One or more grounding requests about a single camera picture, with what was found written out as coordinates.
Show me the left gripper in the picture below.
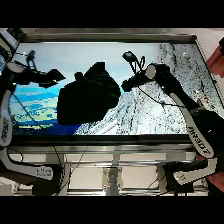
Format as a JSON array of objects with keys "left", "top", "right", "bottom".
[{"left": 38, "top": 68, "right": 67, "bottom": 90}]

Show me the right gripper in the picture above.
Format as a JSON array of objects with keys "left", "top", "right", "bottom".
[{"left": 121, "top": 71, "right": 150, "bottom": 93}]

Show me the dark blue garment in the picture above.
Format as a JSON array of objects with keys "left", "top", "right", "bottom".
[{"left": 56, "top": 61, "right": 122, "bottom": 127}]

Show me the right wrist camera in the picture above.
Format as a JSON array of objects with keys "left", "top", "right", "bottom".
[{"left": 121, "top": 50, "right": 140, "bottom": 73}]

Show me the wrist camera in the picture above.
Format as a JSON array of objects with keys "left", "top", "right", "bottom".
[
  {"left": 25, "top": 49, "right": 37, "bottom": 70},
  {"left": 121, "top": 50, "right": 140, "bottom": 73}
]

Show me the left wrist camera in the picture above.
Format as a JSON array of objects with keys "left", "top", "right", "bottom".
[{"left": 25, "top": 49, "right": 37, "bottom": 70}]

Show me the black cable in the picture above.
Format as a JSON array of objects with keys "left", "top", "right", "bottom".
[
  {"left": 12, "top": 94, "right": 65, "bottom": 169},
  {"left": 136, "top": 85, "right": 186, "bottom": 109}
]

